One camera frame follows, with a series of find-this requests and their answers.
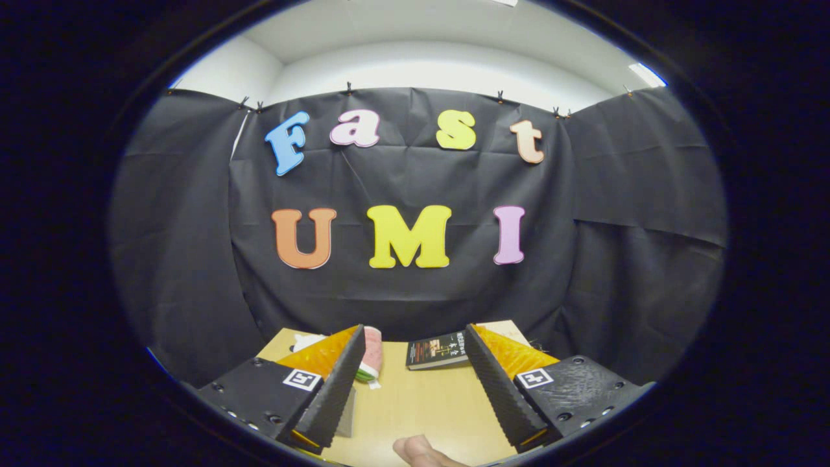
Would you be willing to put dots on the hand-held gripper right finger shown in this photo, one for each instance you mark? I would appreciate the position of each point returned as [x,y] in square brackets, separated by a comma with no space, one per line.
[499,389]

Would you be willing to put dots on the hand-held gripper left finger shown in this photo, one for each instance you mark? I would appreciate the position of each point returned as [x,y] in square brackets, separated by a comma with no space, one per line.
[334,389]

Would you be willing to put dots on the beige fabric storage box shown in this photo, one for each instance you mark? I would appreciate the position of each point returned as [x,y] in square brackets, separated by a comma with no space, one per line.
[347,415]

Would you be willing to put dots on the watermelon slice plush toy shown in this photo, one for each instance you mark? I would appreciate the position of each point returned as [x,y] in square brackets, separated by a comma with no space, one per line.
[371,353]

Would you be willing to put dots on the white plush toy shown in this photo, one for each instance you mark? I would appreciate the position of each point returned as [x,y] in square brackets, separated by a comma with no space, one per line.
[306,340]

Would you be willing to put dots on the beige cover book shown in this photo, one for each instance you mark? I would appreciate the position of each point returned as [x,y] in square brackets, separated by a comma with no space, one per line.
[512,332]

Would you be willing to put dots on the black cover book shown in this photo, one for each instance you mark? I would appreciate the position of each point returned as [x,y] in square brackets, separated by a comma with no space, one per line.
[438,350]

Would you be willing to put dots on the ceiling light panel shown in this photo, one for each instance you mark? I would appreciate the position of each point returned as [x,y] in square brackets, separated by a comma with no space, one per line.
[647,74]

